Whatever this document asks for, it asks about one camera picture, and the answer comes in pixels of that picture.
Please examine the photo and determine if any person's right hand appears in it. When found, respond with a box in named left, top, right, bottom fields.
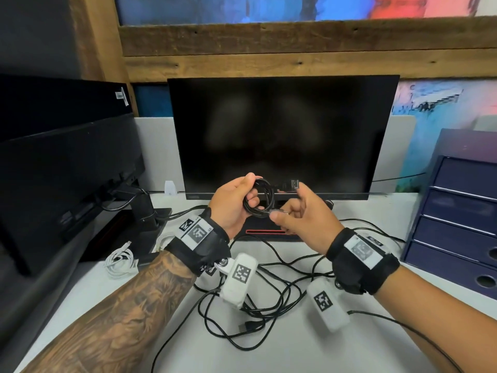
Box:
left=269, top=182, right=345, bottom=255

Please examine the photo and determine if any person's left hand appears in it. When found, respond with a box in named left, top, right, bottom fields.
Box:
left=208, top=173, right=261, bottom=241

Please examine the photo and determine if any long black cable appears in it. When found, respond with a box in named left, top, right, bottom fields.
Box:
left=338, top=218, right=406, bottom=245

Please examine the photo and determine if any small black cable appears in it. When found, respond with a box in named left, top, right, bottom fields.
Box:
left=242, top=177, right=300, bottom=220

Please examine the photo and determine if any white cable with black charger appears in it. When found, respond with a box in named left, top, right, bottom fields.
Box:
left=104, top=241, right=139, bottom=279

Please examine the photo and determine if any navy blue drawer unit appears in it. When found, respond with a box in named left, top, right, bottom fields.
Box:
left=402, top=127, right=497, bottom=302

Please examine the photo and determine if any person's right forearm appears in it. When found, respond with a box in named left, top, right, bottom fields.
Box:
left=376, top=266, right=497, bottom=373

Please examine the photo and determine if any person's left forearm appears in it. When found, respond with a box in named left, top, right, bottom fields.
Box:
left=21, top=250, right=197, bottom=373

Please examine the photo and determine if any white partition panel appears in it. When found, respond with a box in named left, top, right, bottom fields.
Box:
left=134, top=117, right=186, bottom=193
left=371, top=115, right=417, bottom=195

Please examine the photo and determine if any black computer monitor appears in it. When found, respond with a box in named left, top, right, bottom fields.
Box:
left=167, top=75, right=401, bottom=202

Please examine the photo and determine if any black panel with white sticker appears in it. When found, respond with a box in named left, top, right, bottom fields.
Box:
left=0, top=73, right=133, bottom=142

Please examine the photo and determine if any white background table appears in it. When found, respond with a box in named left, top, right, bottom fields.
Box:
left=474, top=114, right=497, bottom=133

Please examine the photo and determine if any black left wrist strap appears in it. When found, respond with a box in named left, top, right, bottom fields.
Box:
left=163, top=207, right=232, bottom=277

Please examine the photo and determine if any black wrist strap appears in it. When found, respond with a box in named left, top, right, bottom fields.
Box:
left=326, top=227, right=401, bottom=296
left=163, top=207, right=232, bottom=277

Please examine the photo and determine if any black monitor link cable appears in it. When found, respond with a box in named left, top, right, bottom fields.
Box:
left=157, top=205, right=210, bottom=222

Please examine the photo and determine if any black right wrist strap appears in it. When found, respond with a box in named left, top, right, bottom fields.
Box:
left=326, top=227, right=401, bottom=296

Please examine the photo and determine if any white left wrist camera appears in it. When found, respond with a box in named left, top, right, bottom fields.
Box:
left=220, top=252, right=259, bottom=309

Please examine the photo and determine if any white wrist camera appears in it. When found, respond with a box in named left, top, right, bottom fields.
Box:
left=220, top=252, right=259, bottom=309
left=306, top=277, right=349, bottom=334

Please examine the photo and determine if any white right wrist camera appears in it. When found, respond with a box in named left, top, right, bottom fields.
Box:
left=306, top=277, right=349, bottom=334

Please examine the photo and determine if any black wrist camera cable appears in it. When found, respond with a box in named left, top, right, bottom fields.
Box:
left=347, top=309, right=465, bottom=373
left=150, top=287, right=222, bottom=373

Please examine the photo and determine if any black monitor arm base plate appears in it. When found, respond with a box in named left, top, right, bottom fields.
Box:
left=79, top=207, right=173, bottom=263

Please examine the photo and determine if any black monitor power cable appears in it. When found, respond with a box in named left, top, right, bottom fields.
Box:
left=100, top=186, right=150, bottom=212

